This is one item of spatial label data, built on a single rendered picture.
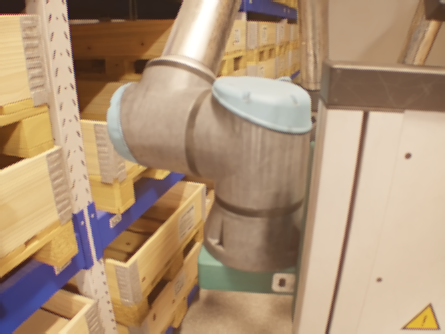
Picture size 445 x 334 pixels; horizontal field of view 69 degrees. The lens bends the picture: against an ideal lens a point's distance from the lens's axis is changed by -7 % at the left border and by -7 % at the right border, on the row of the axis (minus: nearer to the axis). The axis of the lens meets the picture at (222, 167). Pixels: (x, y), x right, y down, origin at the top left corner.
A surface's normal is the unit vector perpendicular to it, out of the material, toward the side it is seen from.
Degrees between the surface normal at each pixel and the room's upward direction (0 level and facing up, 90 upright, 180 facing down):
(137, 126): 76
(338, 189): 90
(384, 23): 90
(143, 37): 90
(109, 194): 90
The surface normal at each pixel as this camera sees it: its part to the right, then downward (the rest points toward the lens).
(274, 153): 0.18, 0.38
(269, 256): 0.07, 0.04
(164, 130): -0.42, 0.11
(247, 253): -0.23, 0.03
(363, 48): -0.33, 0.36
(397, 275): -0.12, 0.38
